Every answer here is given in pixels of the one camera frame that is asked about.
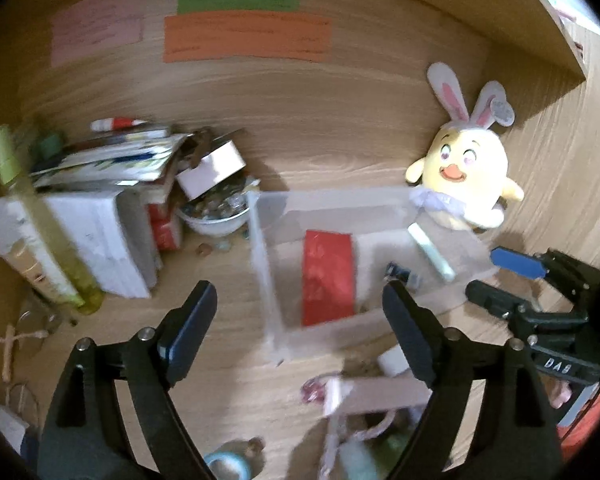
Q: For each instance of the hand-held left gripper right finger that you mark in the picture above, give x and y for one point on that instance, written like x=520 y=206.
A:
x=405 y=332

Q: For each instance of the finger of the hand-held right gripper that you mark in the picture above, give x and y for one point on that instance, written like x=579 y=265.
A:
x=495 y=300
x=517 y=262

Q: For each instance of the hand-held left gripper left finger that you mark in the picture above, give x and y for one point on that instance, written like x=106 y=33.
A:
x=190 y=332

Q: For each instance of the clear plastic storage box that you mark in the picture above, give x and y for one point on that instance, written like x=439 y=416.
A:
x=269 y=290

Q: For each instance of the red paper box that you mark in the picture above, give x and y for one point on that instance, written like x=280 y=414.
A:
x=328 y=280

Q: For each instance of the light blue tape roll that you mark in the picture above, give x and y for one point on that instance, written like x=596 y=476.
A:
x=227 y=462

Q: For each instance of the small dark blue item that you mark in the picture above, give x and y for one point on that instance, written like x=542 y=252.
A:
x=400 y=274

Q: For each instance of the pink cardboard strip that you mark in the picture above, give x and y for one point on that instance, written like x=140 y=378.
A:
x=380 y=394

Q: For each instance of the mint green tube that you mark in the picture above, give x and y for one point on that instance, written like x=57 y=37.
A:
x=430 y=251

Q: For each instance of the yellow chick plush toy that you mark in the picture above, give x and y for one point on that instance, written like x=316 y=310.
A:
x=472 y=170

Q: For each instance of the red carton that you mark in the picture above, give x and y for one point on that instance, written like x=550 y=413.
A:
x=164 y=227

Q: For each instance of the white bowl of trinkets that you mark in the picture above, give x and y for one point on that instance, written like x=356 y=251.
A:
x=215 y=222

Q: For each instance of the small white cardboard box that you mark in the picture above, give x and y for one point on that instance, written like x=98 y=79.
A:
x=210 y=170

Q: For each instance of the green spray bottle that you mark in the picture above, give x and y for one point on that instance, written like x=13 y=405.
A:
x=45 y=225

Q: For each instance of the stack of papers and booklets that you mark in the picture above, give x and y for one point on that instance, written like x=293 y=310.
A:
x=115 y=157

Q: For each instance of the red and white marker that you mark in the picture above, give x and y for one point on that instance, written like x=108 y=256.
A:
x=115 y=123

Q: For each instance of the wooden shelf board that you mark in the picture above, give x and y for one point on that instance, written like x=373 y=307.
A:
x=545 y=15

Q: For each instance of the orange paper note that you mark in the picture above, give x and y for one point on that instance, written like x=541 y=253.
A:
x=245 y=37

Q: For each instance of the pink paper note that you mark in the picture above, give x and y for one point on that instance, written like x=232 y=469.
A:
x=95 y=25

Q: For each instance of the green paper note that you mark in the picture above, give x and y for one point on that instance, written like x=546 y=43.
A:
x=237 y=2

